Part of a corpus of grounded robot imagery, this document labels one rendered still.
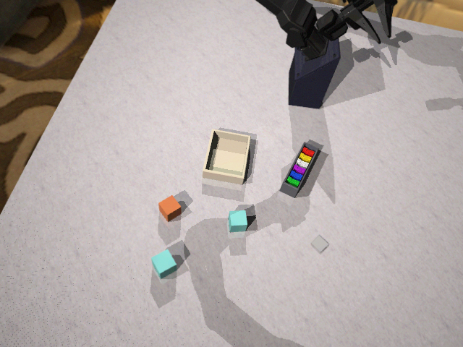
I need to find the cream shallow tray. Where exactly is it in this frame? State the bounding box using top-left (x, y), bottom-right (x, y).
top-left (202, 129), bottom-right (251, 185)

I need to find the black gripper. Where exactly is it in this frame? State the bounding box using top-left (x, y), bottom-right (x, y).
top-left (316, 0), bottom-right (397, 44)

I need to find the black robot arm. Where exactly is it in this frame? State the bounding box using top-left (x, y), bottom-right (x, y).
top-left (256, 0), bottom-right (329, 61)

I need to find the orange cube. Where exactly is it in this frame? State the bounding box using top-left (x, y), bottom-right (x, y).
top-left (158, 196), bottom-right (181, 222)

